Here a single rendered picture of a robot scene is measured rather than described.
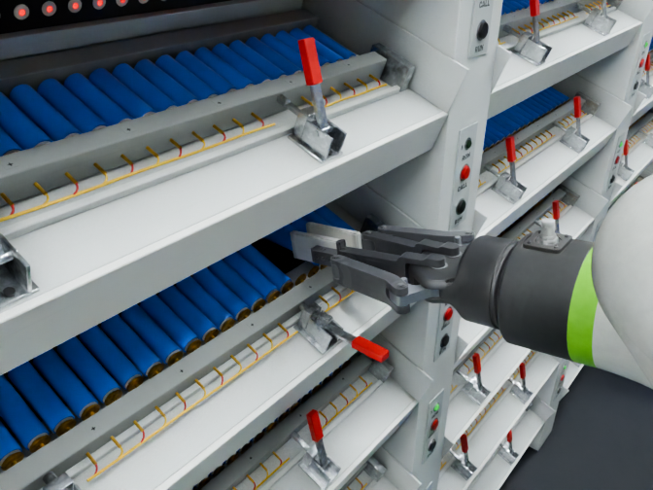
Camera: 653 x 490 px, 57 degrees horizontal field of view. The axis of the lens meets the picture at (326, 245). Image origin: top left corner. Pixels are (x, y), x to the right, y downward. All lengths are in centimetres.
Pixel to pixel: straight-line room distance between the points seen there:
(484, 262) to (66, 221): 31
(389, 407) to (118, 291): 50
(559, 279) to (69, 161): 34
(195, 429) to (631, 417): 162
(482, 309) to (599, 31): 69
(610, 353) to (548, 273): 7
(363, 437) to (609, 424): 125
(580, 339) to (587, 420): 148
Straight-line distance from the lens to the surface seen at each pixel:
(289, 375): 57
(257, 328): 57
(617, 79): 131
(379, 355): 56
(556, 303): 46
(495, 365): 122
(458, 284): 50
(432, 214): 69
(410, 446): 91
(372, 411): 81
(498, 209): 89
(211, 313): 58
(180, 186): 44
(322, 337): 59
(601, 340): 46
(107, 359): 54
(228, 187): 44
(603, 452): 187
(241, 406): 54
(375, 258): 55
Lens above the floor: 128
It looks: 29 degrees down
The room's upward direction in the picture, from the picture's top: straight up
